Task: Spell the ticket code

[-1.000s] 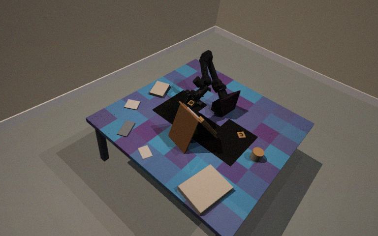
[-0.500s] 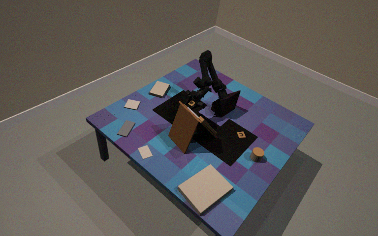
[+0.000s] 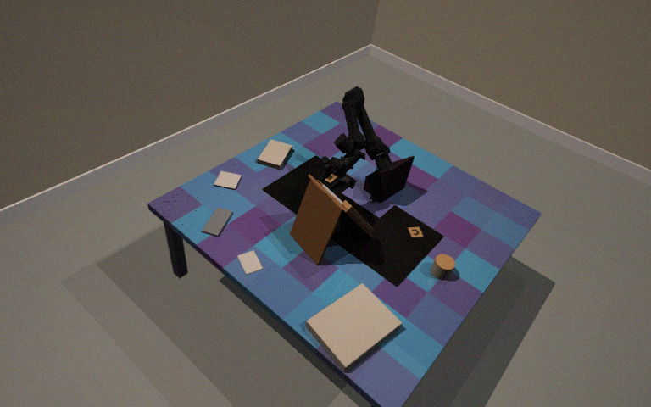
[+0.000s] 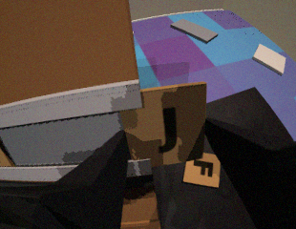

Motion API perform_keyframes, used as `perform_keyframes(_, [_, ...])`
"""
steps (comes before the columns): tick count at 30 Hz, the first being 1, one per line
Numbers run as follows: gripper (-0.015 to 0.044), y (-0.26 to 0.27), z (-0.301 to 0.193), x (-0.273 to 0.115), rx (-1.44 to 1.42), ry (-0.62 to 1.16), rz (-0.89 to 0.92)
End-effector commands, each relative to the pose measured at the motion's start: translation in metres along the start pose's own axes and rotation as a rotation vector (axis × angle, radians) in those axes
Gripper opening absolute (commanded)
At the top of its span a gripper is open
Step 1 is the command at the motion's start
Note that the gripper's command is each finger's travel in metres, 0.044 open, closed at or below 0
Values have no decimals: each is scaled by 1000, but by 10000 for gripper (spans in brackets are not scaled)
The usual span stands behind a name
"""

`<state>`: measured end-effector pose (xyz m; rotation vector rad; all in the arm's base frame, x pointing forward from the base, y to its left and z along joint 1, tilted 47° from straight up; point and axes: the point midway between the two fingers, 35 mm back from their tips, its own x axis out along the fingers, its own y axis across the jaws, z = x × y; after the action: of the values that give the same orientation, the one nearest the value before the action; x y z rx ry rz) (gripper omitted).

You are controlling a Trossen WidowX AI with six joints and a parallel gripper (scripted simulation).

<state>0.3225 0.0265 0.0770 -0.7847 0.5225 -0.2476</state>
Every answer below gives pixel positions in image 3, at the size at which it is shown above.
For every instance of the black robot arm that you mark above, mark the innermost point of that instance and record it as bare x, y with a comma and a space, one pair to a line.
353, 106

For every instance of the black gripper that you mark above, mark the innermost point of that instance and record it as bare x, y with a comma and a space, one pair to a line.
344, 180

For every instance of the grey flat rectangular tile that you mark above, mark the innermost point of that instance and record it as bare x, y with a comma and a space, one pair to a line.
217, 221

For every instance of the grey cylinder with orange top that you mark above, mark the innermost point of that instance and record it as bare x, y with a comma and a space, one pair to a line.
443, 266

